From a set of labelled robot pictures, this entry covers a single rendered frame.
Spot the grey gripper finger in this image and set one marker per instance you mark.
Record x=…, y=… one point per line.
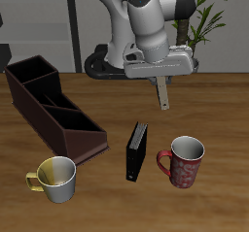
x=163, y=95

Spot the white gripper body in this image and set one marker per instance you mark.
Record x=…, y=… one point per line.
x=162, y=67

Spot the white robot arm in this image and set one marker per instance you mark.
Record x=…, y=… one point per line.
x=147, y=19

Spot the black book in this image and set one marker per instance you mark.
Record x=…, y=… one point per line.
x=135, y=155

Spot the dark brown desk caddy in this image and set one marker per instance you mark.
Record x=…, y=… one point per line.
x=55, y=119

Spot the green pot plant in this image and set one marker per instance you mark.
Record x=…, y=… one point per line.
x=204, y=25

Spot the red patterned mug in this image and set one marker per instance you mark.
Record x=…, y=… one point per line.
x=183, y=172

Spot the grey shelf unit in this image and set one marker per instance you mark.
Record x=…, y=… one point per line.
x=32, y=25

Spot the yellow and white mug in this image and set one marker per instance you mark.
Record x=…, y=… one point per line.
x=60, y=187

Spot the flat black base plate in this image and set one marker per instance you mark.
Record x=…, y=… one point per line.
x=92, y=68

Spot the dark vertical post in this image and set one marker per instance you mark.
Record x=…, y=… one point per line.
x=74, y=28

